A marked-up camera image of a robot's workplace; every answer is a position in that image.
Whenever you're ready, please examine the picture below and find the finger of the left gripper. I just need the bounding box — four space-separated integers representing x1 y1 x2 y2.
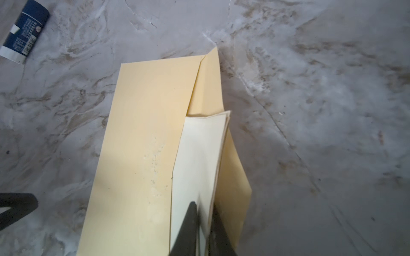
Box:
1 193 38 230

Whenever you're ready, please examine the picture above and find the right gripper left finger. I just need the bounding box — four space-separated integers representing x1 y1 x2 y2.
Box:
169 201 199 256

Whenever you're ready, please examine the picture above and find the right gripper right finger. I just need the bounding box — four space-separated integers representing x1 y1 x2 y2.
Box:
209 207 237 256

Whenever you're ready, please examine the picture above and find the yellow paper envelope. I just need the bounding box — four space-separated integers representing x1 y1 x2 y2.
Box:
77 49 252 256

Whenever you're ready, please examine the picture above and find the cream letter paper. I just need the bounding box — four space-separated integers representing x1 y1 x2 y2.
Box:
170 111 231 256

